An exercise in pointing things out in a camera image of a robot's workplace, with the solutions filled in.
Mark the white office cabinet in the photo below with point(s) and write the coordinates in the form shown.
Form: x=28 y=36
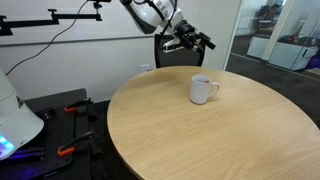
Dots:
x=283 y=55

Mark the white wall outlet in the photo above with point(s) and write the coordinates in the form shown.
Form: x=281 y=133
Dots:
x=145 y=68

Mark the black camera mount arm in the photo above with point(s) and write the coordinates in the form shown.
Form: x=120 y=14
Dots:
x=33 y=22

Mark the black mesh office chair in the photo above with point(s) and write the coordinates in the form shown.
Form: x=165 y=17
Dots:
x=180 y=58

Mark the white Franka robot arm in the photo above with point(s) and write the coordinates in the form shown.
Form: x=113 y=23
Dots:
x=150 y=13

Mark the white ceramic cup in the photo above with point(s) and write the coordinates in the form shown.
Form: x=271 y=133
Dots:
x=200 y=93

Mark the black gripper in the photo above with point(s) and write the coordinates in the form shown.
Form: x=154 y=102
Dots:
x=188 y=33

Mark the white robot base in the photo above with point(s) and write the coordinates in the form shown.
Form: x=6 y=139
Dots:
x=16 y=123

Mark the small black box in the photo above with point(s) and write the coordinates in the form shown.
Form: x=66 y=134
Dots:
x=50 y=114

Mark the black robot mounting cart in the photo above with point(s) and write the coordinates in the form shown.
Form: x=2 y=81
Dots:
x=60 y=133

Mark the red white marker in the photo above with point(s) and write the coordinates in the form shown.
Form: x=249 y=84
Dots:
x=207 y=81

